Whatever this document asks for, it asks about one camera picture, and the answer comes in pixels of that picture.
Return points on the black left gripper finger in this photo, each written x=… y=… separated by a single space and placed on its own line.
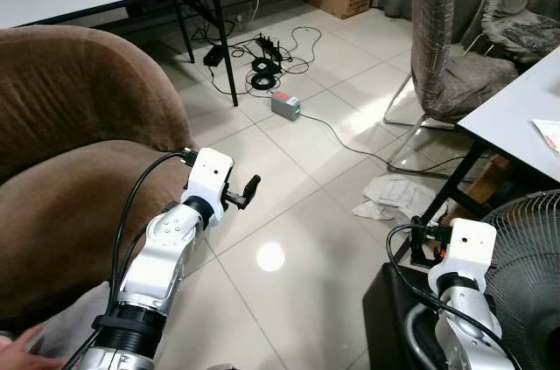
x=252 y=184

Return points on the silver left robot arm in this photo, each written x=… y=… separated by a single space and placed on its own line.
x=162 y=256

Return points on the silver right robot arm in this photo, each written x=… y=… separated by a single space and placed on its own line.
x=464 y=326

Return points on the brown fabric sofa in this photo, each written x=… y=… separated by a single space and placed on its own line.
x=70 y=125

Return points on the person's hand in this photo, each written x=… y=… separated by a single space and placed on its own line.
x=22 y=342

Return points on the black box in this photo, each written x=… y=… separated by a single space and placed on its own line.
x=394 y=317

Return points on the grey power box red label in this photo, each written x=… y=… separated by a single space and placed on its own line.
x=284 y=104

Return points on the grey standing fan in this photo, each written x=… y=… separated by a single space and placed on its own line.
x=525 y=274

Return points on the black router with antennas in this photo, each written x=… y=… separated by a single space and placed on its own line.
x=266 y=59

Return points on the black power adapter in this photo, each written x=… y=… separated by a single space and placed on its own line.
x=213 y=55

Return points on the white table with paper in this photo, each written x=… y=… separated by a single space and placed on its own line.
x=516 y=108

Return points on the grey velvet chair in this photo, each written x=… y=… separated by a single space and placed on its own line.
x=521 y=24
x=433 y=46

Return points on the grey cloth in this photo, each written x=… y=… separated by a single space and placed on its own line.
x=74 y=326

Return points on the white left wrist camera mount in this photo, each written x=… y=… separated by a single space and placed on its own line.
x=208 y=178

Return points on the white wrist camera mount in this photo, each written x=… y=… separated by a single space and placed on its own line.
x=464 y=252
x=208 y=178

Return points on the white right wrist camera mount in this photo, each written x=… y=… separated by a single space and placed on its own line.
x=464 y=252

